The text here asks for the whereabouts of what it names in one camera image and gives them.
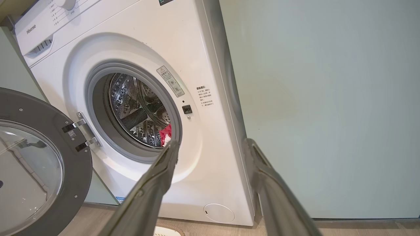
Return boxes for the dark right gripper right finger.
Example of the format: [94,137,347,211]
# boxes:
[243,138,324,236]

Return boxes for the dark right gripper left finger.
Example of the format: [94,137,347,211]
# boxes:
[98,140,180,236]

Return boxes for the red garment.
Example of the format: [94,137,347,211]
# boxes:
[159,124,172,146]

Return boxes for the grey washing machine door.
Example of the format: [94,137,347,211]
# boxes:
[0,87,94,236]

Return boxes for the metal door hinge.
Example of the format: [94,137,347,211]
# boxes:
[62,111,102,153]

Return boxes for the stainless steel washing machine drum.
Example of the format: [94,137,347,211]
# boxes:
[108,73,172,148]

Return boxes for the white front-load washing machine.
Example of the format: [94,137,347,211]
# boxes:
[15,0,256,226]

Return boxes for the white perforated basket brown rim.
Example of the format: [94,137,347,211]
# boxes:
[154,223,186,236]

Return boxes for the round white filter cover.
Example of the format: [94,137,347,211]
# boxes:
[203,204,235,224]

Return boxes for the grey warning sticker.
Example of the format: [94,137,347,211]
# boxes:
[157,66,185,98]

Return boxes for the white detergent drawer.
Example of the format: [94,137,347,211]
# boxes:
[15,0,99,58]

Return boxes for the white control knob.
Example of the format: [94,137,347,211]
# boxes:
[54,0,76,10]

